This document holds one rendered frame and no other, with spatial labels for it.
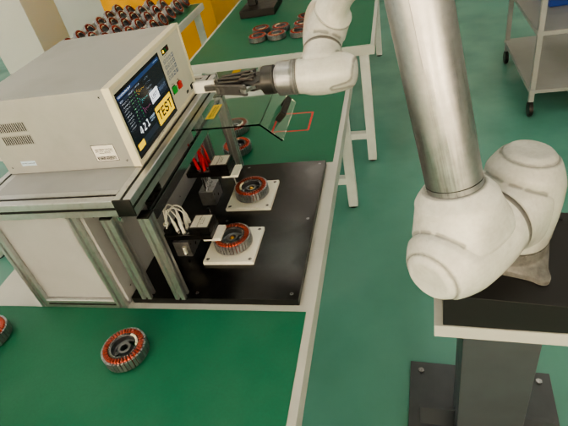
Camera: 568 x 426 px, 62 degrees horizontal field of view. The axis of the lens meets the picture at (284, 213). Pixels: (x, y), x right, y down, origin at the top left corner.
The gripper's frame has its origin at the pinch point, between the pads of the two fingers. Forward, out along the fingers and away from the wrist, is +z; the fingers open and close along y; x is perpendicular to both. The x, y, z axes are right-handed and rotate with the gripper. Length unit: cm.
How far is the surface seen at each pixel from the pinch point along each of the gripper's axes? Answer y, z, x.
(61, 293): -41, 43, -39
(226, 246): -25.3, -3.3, -36.4
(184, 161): -14.6, 6.0, -14.7
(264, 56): 139, 22, -43
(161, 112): -11.4, 9.4, -1.2
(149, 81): -11.4, 9.5, 7.5
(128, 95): -22.7, 9.4, 9.0
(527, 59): 229, -136, -99
